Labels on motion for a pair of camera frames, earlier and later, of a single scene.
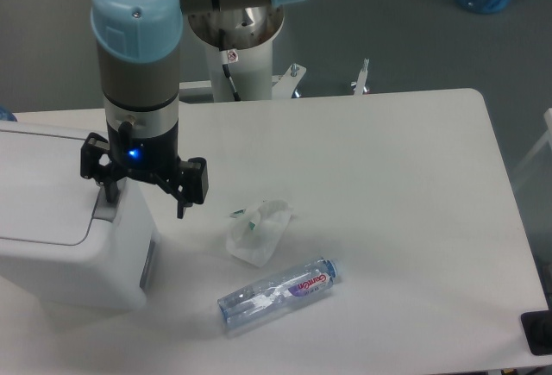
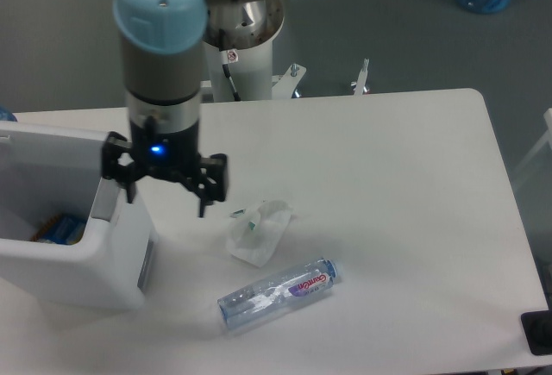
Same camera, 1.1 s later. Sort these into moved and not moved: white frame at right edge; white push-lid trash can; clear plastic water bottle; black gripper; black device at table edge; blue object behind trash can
Moved: white push-lid trash can; black gripper
Not moved: white frame at right edge; blue object behind trash can; black device at table edge; clear plastic water bottle
